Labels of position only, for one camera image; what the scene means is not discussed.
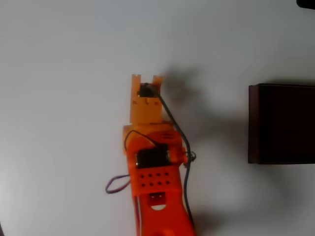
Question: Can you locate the thin black wire loop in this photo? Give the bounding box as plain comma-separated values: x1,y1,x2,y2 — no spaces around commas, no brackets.
124,130,162,154

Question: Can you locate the purple wire loop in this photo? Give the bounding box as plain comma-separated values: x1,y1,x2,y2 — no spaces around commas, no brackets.
105,174,131,194

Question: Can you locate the thick black camera cable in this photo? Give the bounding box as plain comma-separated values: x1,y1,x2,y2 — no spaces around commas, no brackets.
152,89,198,235

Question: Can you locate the dark brown box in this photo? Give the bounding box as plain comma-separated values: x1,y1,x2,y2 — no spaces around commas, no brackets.
248,83,315,165

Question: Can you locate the light orange camera mount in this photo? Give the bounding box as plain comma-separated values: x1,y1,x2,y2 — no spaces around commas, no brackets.
130,74,164,124

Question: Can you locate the black object at edge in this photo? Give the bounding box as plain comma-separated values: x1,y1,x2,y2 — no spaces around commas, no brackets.
296,0,315,10

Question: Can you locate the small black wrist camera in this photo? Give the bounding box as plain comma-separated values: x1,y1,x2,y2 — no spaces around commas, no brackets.
137,83,158,98

